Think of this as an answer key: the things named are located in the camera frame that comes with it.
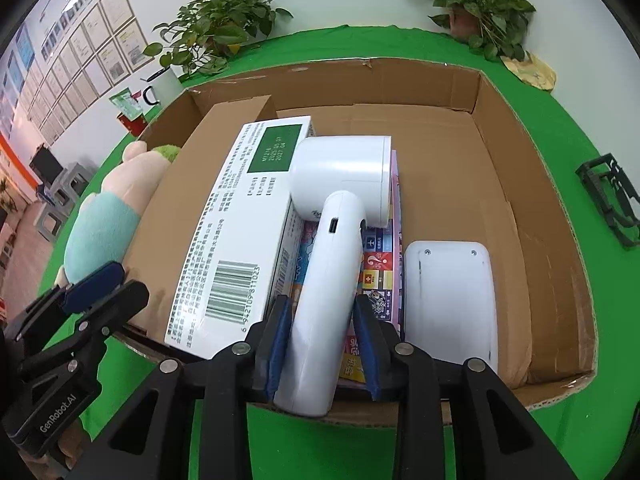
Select left potted green plant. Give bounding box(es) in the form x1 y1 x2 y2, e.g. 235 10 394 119
143 0 294 78

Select green packet in cup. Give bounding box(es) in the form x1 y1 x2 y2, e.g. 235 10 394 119
108 88 143 122

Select black plastic bracket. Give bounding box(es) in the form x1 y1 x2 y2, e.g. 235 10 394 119
575 153 639 248

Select green table cloth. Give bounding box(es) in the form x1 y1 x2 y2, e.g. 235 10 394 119
228 25 639 479

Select person's left hand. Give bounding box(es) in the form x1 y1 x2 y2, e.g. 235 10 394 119
20 418 91 480

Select white enamel mug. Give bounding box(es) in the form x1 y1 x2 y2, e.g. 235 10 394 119
142 66 183 108

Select framed certificates on wall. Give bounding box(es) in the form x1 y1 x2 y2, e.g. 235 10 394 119
1 0 151 144

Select white rounded device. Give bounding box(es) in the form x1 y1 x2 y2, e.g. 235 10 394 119
402 240 499 370

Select grey plastic stool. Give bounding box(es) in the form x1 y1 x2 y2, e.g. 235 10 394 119
34 164 93 244

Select right potted green plant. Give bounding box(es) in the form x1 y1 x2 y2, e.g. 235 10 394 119
430 0 536 62

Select white handheld hair dryer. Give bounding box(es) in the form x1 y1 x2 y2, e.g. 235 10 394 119
274 136 392 418

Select large open cardboard box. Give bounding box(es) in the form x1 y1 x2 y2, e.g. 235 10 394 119
179 58 598 410

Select white green medicine box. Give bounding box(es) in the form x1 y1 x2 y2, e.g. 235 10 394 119
164 116 314 359

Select long brown cardboard box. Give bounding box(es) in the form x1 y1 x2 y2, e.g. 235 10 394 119
116 92 277 354

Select plush pig toy blue shirt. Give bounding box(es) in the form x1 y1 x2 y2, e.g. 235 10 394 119
54 141 180 287

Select potted green plant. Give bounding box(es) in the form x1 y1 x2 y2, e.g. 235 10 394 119
430 0 536 62
143 0 294 78

